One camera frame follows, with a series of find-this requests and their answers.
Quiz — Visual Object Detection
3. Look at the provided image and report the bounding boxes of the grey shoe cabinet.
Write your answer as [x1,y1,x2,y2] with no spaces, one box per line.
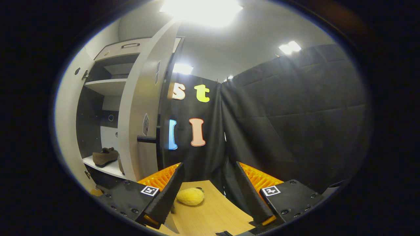
[76,36,155,190]

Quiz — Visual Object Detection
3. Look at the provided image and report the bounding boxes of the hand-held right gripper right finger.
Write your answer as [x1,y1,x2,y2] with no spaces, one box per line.
[235,161,325,228]

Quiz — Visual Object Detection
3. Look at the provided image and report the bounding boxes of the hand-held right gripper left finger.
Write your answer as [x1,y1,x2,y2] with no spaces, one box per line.
[95,162,185,230]

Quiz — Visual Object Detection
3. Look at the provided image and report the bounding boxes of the yellow plush toy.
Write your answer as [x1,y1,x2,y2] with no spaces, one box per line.
[176,187,205,206]

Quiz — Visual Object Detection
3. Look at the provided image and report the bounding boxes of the black backdrop cloth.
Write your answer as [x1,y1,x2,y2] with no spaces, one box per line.
[159,44,373,197]

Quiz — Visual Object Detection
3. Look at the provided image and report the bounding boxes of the long ceiling light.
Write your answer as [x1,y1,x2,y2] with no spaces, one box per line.
[160,0,243,27]

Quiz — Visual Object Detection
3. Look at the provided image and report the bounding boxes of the grey cabinet door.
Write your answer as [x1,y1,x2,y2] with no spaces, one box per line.
[117,18,185,183]
[54,48,99,192]

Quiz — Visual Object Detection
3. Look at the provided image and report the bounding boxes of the grey cabinet drawer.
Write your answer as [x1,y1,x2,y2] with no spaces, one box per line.
[94,38,152,62]

